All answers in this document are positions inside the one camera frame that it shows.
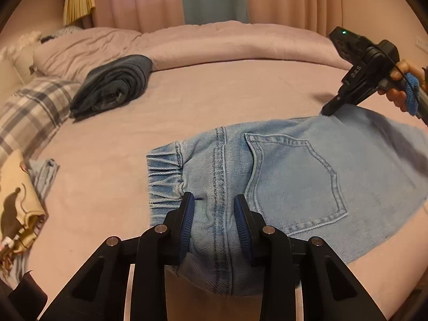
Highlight pink duvet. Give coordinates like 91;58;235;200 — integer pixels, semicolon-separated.
33;20;351;77

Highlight beige printed cloth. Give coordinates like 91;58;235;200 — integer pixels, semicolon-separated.
0;150;47;268

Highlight dark folded pants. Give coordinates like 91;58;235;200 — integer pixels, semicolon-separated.
70;54;153;120

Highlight black cloth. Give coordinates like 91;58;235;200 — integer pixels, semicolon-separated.
0;269;49;321

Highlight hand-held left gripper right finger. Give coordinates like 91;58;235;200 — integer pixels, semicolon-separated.
233;194;386;321

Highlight light blue denim pants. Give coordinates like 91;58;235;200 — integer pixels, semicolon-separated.
146;105;428;297

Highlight grey patterned pillow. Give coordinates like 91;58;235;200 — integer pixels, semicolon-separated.
50;26;83;39

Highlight plaid pillow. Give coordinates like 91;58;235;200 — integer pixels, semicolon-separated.
0;78;82;168

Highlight person's right hand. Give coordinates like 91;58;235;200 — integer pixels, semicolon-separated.
378;58;426;112

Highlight blue wrist strap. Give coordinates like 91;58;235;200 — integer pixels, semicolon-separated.
402;73;422;115

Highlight yellow hanging cloth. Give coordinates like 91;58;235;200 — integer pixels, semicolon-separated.
63;0;96;26

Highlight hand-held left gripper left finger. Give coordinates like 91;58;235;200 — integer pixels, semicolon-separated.
38;192;195;321

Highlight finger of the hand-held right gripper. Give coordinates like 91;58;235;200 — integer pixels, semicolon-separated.
321;94;356;117

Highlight pale blue denim cloth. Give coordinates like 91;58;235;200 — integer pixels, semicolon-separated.
28;159;60;205

